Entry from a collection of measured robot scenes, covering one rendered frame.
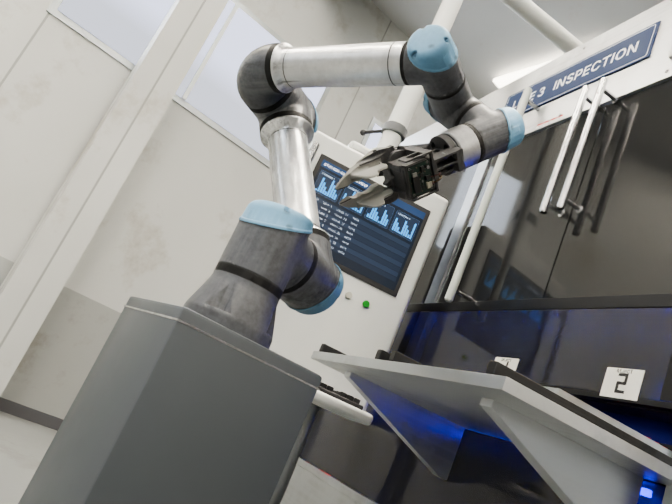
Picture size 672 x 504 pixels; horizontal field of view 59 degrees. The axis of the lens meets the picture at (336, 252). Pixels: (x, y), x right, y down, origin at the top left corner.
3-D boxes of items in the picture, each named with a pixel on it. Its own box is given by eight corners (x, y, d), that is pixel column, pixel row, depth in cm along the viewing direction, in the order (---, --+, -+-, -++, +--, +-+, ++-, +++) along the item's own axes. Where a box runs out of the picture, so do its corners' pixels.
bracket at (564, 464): (608, 550, 100) (628, 474, 104) (623, 556, 97) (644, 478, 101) (453, 479, 89) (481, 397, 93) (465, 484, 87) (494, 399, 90)
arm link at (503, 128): (493, 130, 115) (524, 154, 110) (447, 149, 111) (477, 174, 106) (500, 94, 109) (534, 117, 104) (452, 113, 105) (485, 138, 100)
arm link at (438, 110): (441, 54, 110) (481, 82, 104) (456, 93, 119) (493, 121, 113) (409, 82, 110) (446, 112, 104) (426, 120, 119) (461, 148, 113)
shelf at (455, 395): (462, 432, 159) (464, 425, 160) (723, 508, 96) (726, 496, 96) (310, 358, 144) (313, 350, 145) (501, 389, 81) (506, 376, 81)
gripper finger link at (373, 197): (353, 209, 94) (400, 183, 97) (335, 201, 99) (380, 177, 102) (359, 226, 95) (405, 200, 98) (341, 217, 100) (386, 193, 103)
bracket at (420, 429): (439, 477, 146) (458, 426, 149) (447, 480, 143) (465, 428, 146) (323, 425, 135) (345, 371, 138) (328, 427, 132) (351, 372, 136)
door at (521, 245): (437, 304, 189) (496, 149, 205) (543, 300, 147) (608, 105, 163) (435, 303, 189) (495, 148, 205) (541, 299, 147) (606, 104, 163)
